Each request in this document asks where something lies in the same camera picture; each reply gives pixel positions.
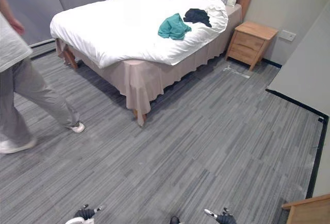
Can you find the wooden furniture corner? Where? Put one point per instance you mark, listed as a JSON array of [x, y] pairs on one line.
[[309, 209]]

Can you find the black cloth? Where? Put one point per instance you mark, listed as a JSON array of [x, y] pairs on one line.
[[198, 17]]

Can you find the teal green cloth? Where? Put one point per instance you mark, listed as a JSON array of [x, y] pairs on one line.
[[173, 27]]

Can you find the wall power outlet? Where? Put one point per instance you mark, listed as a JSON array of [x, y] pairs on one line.
[[288, 35]]

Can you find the beige bed skirt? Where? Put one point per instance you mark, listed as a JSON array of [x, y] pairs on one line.
[[144, 77]]

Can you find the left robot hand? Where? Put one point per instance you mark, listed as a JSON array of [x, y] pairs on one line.
[[85, 213]]

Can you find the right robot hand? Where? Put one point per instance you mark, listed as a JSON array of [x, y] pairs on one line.
[[224, 217]]

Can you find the grey wardrobe doors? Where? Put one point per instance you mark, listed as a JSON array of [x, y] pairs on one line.
[[51, 5]]

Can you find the white duvet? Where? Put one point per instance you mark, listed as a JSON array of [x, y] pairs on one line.
[[134, 25]]

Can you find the wooden nightstand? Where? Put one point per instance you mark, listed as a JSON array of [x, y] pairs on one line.
[[251, 44]]

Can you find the person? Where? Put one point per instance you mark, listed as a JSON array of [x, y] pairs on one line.
[[25, 85]]

